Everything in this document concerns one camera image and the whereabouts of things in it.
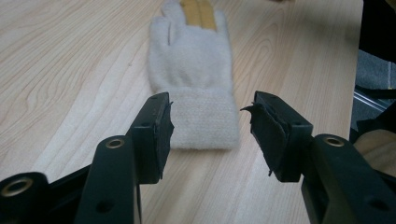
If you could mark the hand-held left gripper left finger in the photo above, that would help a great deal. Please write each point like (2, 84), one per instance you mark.
(151, 140)

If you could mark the tan rounded object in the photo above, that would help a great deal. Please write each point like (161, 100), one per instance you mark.
(378, 152)

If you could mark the white and tan knit glove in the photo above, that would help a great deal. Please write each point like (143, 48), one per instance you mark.
(193, 71)

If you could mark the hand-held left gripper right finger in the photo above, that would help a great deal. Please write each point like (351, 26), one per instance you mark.
(280, 140)

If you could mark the metal floor rail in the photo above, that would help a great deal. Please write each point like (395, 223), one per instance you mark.
(369, 102)

